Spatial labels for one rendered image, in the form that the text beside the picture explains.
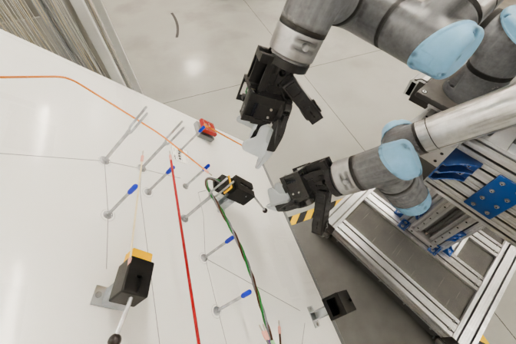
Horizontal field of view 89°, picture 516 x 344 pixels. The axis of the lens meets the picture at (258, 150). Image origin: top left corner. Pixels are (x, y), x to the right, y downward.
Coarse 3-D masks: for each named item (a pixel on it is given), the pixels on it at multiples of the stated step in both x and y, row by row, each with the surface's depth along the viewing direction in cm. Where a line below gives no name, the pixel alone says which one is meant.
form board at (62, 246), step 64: (0, 64) 45; (64, 64) 56; (0, 128) 38; (64, 128) 46; (192, 128) 78; (0, 192) 34; (64, 192) 39; (192, 192) 60; (256, 192) 83; (0, 256) 30; (64, 256) 34; (192, 256) 49; (256, 256) 63; (0, 320) 27; (64, 320) 30; (128, 320) 35; (192, 320) 42; (256, 320) 51; (320, 320) 66
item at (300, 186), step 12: (312, 168) 59; (324, 168) 56; (288, 180) 61; (300, 180) 58; (312, 180) 59; (324, 180) 59; (288, 192) 60; (300, 192) 59; (312, 192) 59; (336, 192) 54
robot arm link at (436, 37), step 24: (408, 0) 36; (432, 0) 34; (456, 0) 33; (480, 0) 32; (384, 24) 37; (408, 24) 35; (432, 24) 33; (456, 24) 32; (384, 48) 39; (408, 48) 35; (432, 48) 33; (456, 48) 32; (432, 72) 35
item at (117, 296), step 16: (128, 272) 32; (144, 272) 33; (96, 288) 34; (112, 288) 32; (128, 288) 31; (144, 288) 32; (96, 304) 33; (112, 304) 34; (128, 304) 30; (112, 336) 28
